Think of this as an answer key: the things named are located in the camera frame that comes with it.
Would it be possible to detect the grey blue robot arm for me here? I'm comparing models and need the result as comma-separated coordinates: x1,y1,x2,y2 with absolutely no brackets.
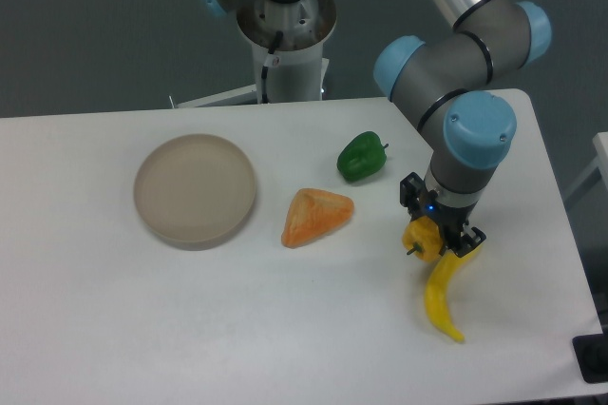
204,0,552,257

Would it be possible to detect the yellow chili pepper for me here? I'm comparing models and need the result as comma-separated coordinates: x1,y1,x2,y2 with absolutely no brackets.
424,246,481,343

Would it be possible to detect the beige round plate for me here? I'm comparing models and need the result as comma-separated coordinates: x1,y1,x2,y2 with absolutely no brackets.
133,134,257,251

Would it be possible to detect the black device at table edge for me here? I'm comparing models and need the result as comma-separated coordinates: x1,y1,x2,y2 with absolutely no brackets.
572,334,608,384

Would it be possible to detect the green bell pepper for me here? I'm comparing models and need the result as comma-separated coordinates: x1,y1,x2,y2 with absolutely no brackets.
336,131,388,183

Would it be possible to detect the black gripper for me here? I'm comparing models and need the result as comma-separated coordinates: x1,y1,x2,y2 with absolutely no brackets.
399,171,486,256

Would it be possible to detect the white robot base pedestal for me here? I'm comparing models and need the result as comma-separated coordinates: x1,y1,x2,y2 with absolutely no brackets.
173,0,337,108

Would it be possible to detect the orange triangular bread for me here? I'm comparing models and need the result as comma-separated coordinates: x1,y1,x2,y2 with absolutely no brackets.
281,188,354,248

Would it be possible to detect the black cable on pedestal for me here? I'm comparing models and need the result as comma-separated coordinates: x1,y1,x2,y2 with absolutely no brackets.
258,30,285,105

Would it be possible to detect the yellow bell pepper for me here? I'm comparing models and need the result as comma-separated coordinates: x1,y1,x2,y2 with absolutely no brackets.
402,216,445,262

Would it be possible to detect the white furniture at right edge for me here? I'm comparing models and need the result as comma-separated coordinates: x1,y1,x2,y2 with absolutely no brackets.
562,131,607,210

